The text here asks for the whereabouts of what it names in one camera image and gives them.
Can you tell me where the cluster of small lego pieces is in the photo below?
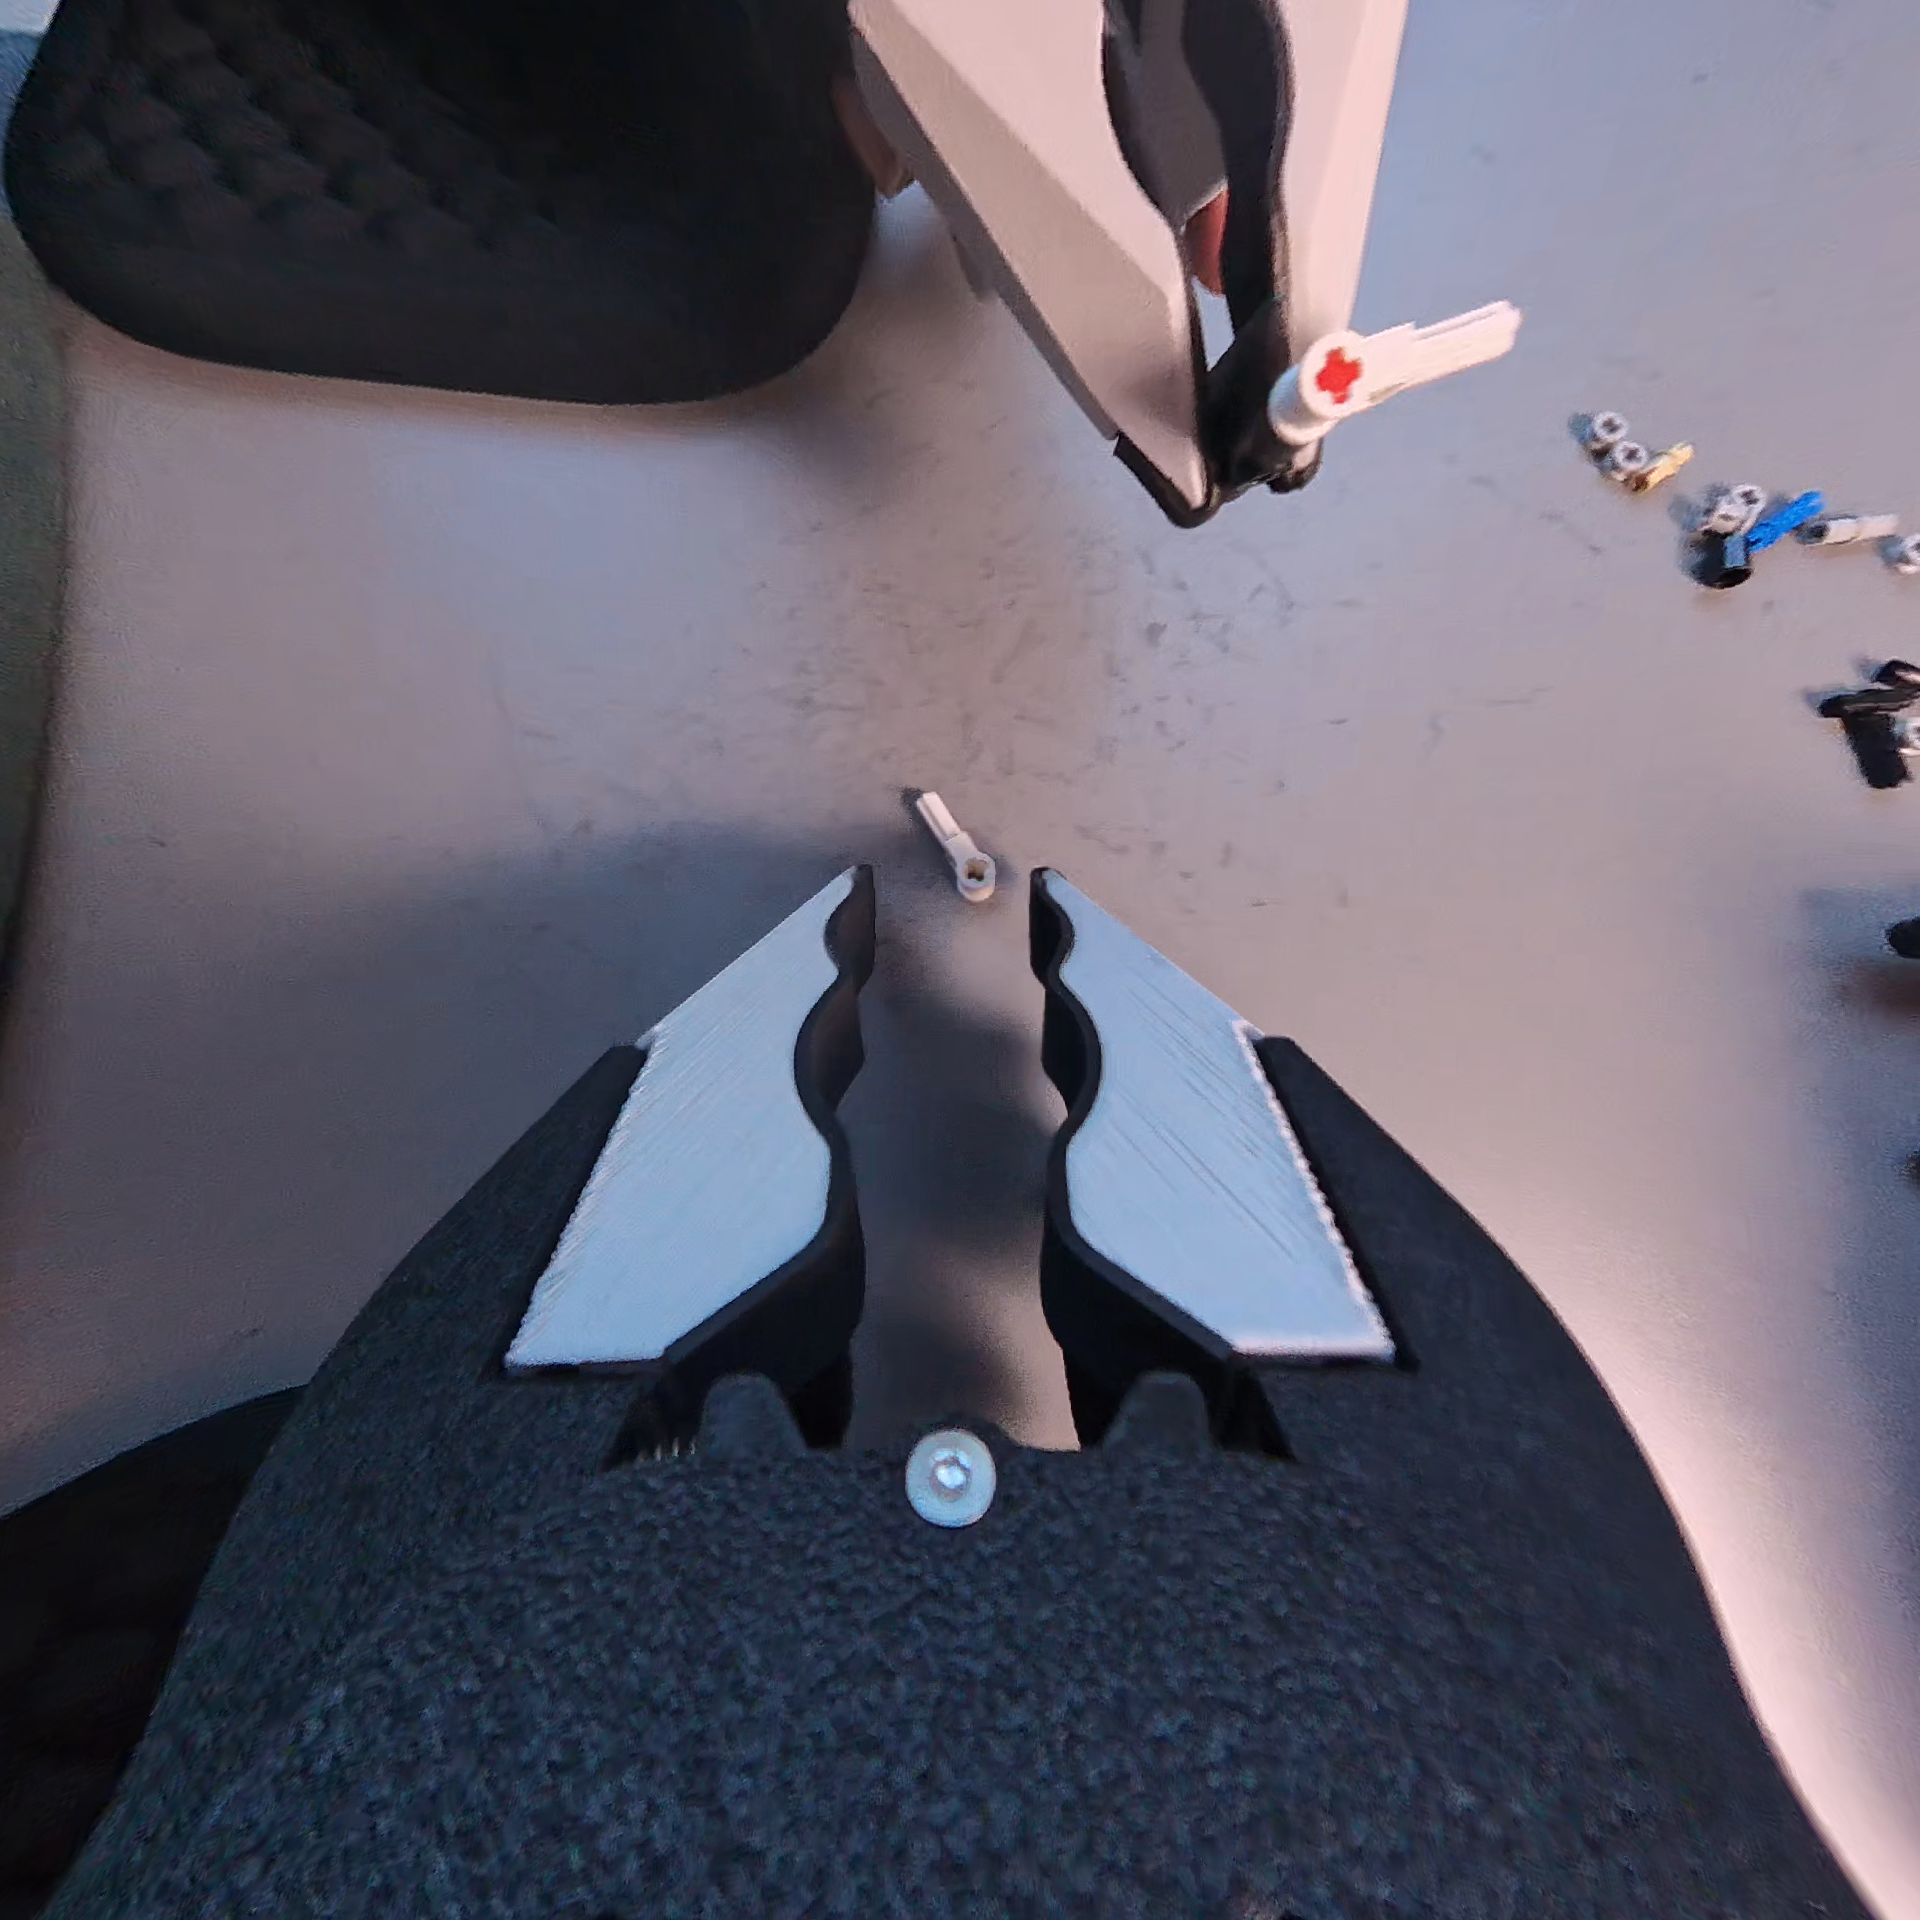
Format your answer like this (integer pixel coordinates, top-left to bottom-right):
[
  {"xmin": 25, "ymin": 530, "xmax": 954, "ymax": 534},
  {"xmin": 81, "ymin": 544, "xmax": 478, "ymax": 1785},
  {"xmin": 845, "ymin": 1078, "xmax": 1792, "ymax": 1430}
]
[{"xmin": 1573, "ymin": 407, "xmax": 1920, "ymax": 793}]

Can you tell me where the person's green sweatshirt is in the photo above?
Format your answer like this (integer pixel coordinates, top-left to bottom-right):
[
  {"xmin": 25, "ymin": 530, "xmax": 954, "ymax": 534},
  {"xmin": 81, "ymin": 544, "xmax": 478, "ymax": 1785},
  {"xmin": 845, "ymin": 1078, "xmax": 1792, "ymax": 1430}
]
[{"xmin": 0, "ymin": 224, "xmax": 72, "ymax": 969}]

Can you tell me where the person's left hand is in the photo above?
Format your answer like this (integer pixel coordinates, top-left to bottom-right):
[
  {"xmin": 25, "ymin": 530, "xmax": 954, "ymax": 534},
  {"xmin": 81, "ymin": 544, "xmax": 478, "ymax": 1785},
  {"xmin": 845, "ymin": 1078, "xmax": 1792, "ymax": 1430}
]
[{"xmin": 832, "ymin": 67, "xmax": 904, "ymax": 202}]

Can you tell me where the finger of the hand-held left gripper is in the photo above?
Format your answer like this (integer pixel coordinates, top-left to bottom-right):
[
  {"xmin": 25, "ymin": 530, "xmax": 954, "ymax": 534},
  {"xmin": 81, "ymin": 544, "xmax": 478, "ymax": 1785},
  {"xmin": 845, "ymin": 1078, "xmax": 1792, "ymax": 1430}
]
[
  {"xmin": 844, "ymin": 0, "xmax": 1220, "ymax": 530},
  {"xmin": 1217, "ymin": 0, "xmax": 1415, "ymax": 501}
]

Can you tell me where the black lego connector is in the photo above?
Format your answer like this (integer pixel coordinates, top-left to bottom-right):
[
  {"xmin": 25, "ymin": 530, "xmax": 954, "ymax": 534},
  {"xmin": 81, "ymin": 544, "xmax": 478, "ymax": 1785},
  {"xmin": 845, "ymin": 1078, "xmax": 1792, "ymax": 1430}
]
[{"xmin": 1199, "ymin": 345, "xmax": 1326, "ymax": 497}]

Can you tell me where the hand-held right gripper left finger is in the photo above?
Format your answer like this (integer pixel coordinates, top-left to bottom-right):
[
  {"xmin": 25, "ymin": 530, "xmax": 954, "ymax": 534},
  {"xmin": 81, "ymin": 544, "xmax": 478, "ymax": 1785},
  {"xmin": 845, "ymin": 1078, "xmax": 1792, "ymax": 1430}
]
[{"xmin": 502, "ymin": 864, "xmax": 880, "ymax": 1451}]

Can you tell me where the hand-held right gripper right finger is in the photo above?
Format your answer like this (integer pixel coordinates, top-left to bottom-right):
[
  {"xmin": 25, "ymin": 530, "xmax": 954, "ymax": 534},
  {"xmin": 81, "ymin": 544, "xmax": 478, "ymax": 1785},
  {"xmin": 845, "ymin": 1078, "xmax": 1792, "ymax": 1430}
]
[{"xmin": 1025, "ymin": 864, "xmax": 1401, "ymax": 1451}]

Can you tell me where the white lego connector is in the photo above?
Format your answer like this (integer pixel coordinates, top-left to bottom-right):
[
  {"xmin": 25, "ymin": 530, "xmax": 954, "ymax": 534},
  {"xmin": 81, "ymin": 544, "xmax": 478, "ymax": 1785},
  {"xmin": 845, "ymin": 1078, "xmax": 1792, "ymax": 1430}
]
[
  {"xmin": 912, "ymin": 790, "xmax": 1001, "ymax": 906},
  {"xmin": 1266, "ymin": 299, "xmax": 1521, "ymax": 447}
]

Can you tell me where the black wrist rest pad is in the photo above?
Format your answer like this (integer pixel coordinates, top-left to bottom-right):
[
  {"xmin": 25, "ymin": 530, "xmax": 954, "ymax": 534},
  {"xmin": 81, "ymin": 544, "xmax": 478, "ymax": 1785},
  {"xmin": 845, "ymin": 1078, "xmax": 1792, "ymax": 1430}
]
[
  {"xmin": 5, "ymin": 0, "xmax": 881, "ymax": 410},
  {"xmin": 0, "ymin": 1389, "xmax": 303, "ymax": 1911}
]

